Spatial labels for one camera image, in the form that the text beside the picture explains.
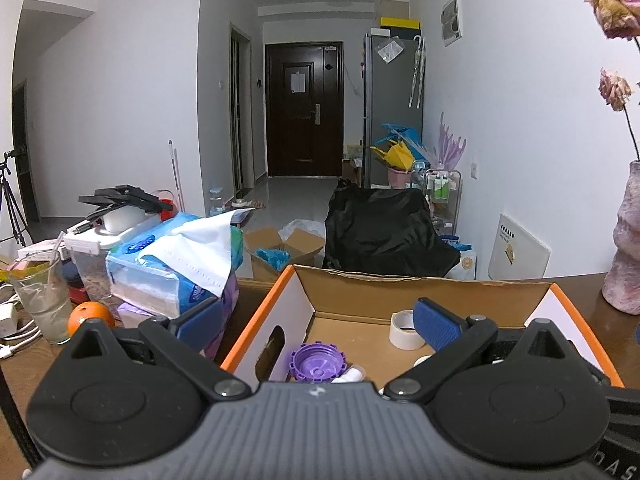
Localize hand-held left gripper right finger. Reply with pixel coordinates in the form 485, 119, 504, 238
384, 297, 576, 402

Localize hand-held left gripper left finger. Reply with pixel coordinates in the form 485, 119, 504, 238
60, 297, 253, 403

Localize orange cardboard box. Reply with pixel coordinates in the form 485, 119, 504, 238
220, 264, 626, 396

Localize white tape roll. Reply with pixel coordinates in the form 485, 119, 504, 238
389, 310, 427, 350

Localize purple ridged bottle cap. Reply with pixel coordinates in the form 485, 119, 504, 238
289, 341, 347, 382

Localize lavender tissue pack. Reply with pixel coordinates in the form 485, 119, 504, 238
117, 280, 240, 361

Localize blue soft tissue pack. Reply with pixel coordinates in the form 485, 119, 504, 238
106, 209, 244, 320

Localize white shopping bag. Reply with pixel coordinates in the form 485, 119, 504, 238
440, 237, 478, 281

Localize open floor cardboard box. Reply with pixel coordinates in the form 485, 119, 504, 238
243, 227, 326, 283

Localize black bag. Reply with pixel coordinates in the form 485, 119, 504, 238
322, 183, 461, 278

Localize white board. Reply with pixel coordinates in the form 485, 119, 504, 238
488, 213, 551, 281

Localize orange fruit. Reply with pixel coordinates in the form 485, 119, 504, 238
67, 301, 116, 338

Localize red bucket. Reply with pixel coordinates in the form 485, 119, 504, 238
152, 189, 177, 221

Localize clear plastic storage container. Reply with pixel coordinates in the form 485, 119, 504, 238
64, 227, 161, 311

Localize white bowl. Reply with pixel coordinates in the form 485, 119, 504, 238
102, 208, 146, 233

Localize metal trolley with bottles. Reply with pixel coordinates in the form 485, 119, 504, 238
422, 169, 462, 236

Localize white plastic bag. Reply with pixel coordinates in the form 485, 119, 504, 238
278, 218, 326, 241

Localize black folding stand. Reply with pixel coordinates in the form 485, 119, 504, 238
77, 186, 174, 223

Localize mop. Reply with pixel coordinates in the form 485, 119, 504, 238
168, 140, 185, 213

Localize clear glass cup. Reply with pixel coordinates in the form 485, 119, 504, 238
9, 247, 75, 346

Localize yellow bag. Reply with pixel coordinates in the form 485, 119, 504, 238
370, 141, 415, 171

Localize white flat box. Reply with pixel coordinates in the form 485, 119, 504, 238
17, 240, 66, 261

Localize pink textured vase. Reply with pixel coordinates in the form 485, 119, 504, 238
601, 160, 640, 316

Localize small brown carton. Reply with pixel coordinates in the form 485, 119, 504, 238
342, 144, 365, 184

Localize blue folded item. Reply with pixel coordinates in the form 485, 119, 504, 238
375, 122, 423, 153

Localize dark brown entrance door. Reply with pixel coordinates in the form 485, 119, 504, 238
265, 41, 346, 178

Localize black tripod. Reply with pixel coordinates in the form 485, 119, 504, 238
0, 149, 31, 243

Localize grey refrigerator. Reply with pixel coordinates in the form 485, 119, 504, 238
363, 33, 426, 189

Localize folded white umbrella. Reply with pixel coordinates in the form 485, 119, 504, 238
408, 36, 426, 109

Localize yellow box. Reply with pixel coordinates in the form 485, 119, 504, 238
380, 16, 421, 31

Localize white electrical panel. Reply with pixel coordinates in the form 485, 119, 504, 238
441, 0, 463, 47

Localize bunch of dried pink roses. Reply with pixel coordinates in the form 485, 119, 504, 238
585, 0, 640, 161

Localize purple wall decal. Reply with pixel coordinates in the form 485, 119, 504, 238
431, 112, 467, 171

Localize white charger with cable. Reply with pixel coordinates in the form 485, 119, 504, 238
0, 300, 43, 361

